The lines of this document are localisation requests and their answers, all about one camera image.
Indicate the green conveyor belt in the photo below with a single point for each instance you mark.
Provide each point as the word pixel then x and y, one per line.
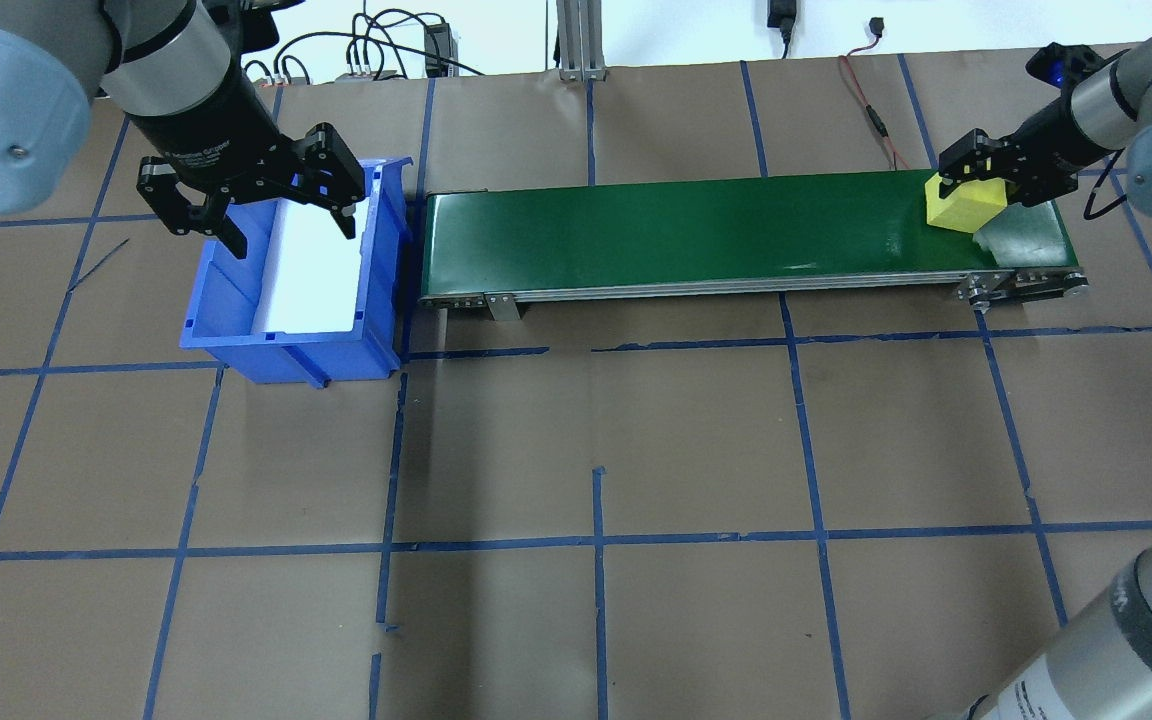
pixel 686 230

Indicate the blue plastic bin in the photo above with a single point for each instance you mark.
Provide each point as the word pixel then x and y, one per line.
pixel 236 310

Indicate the white foam liner sheet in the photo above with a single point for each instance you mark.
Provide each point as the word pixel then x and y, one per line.
pixel 311 280

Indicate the yellow foam block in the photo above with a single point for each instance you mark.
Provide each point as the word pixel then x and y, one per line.
pixel 966 208

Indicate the black plug adapter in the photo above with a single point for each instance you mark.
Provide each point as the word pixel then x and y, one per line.
pixel 782 15

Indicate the aluminium frame post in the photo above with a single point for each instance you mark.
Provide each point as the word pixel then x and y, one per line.
pixel 581 40

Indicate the black power brick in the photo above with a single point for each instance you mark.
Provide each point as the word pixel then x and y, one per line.
pixel 439 48

